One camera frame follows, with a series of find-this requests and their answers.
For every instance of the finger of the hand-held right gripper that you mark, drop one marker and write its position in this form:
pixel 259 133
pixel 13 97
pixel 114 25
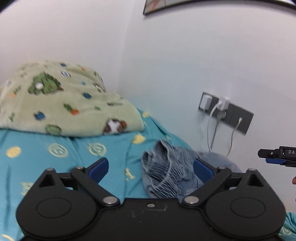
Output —
pixel 268 154
pixel 276 161

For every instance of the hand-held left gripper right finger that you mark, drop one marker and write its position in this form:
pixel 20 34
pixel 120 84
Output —
pixel 203 170

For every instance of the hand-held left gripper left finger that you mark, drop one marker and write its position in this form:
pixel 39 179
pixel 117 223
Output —
pixel 98 169

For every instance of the blue denim pants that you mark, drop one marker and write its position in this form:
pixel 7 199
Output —
pixel 166 162

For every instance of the person's right hand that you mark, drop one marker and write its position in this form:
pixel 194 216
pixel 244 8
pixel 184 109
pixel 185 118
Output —
pixel 294 180

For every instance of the teal printed bed sheet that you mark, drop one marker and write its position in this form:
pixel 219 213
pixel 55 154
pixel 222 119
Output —
pixel 69 154

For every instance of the green printed fleece blanket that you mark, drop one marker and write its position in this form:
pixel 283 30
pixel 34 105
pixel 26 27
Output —
pixel 69 109

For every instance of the white power adapter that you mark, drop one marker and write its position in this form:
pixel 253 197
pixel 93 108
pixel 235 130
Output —
pixel 223 102

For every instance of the small grey power adapter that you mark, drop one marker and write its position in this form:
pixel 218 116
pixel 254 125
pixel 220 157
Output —
pixel 207 101

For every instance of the grey wall socket panel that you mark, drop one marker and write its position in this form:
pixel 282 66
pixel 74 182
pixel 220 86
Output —
pixel 233 111

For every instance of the framed wall picture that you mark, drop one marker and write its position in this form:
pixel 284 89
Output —
pixel 157 5

